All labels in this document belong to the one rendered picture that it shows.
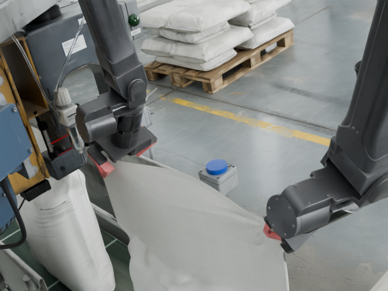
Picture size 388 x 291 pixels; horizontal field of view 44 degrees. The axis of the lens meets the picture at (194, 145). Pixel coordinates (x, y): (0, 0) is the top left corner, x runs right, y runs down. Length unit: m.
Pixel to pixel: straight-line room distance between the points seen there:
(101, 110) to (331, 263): 1.55
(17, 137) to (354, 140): 0.49
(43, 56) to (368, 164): 0.71
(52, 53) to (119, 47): 0.25
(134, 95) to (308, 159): 2.11
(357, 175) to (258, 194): 2.05
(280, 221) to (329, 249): 1.67
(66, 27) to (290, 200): 0.66
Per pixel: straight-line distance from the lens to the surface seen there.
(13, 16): 0.94
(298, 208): 0.58
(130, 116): 0.90
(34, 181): 1.11
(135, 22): 1.15
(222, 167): 1.31
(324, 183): 0.61
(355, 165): 0.60
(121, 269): 1.78
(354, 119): 0.53
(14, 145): 0.77
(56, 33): 1.06
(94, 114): 0.88
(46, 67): 1.05
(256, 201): 2.57
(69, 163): 1.12
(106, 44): 0.82
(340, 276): 2.16
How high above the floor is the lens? 1.56
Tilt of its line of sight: 29 degrees down
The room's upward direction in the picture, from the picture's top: 11 degrees counter-clockwise
